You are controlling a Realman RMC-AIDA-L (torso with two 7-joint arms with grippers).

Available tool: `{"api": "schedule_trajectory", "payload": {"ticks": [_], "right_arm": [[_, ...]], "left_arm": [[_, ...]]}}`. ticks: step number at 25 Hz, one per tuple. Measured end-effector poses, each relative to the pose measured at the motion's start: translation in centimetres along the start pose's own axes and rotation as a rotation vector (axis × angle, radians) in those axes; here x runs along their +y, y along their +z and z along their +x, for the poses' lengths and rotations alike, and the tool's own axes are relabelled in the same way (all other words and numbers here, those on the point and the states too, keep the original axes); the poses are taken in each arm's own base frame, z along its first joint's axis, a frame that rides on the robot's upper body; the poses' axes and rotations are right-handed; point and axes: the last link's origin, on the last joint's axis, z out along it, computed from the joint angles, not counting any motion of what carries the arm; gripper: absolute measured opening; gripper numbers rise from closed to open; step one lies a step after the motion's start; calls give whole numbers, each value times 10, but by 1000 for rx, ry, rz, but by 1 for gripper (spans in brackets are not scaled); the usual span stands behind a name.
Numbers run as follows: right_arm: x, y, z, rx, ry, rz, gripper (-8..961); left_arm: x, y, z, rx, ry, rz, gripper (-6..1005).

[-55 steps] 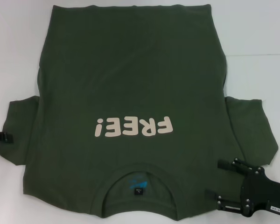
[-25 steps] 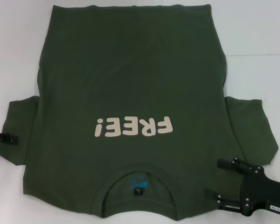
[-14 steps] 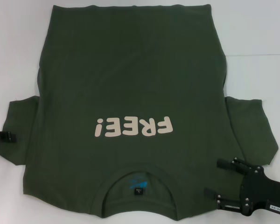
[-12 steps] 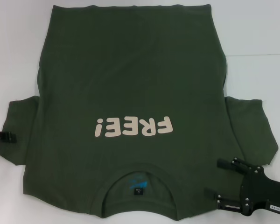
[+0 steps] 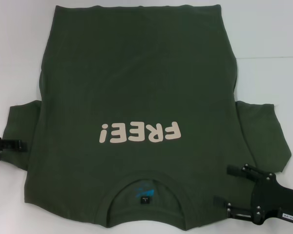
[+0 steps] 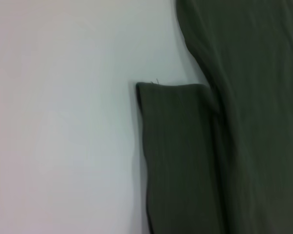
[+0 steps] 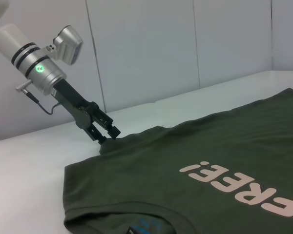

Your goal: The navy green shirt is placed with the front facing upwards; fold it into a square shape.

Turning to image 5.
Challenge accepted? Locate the dark green FREE t-shirt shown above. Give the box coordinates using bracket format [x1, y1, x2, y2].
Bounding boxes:
[0, 3, 293, 234]

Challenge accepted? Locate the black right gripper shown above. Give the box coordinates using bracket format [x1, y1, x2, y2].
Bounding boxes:
[213, 164, 293, 219]

